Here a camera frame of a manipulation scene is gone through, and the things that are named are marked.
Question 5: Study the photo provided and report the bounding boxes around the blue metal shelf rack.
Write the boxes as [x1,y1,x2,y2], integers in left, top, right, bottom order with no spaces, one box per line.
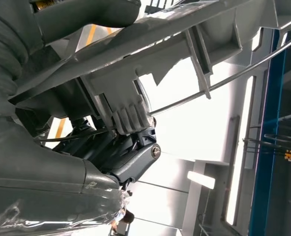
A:
[249,29,287,236]

